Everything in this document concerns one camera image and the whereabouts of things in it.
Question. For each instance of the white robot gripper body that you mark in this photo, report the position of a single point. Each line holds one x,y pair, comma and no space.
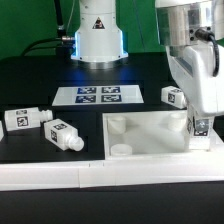
193,73

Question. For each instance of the white square tabletop part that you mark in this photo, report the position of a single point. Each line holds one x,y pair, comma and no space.
142,135

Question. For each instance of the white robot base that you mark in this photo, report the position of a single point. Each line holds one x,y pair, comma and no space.
98,41

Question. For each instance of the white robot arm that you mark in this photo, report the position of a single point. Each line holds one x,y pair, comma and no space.
189,30

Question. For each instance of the white sheet with markers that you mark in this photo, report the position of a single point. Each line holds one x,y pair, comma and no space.
96,95

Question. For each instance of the white U-shaped fence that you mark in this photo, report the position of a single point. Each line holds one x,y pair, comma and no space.
95,173

